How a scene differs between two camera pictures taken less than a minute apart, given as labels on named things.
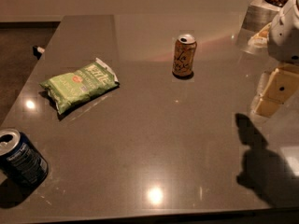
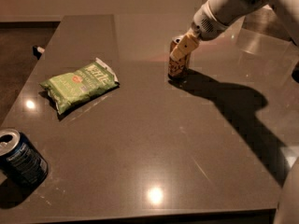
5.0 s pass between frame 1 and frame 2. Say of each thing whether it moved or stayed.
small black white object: stayed
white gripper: moved
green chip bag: stayed
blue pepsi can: stayed
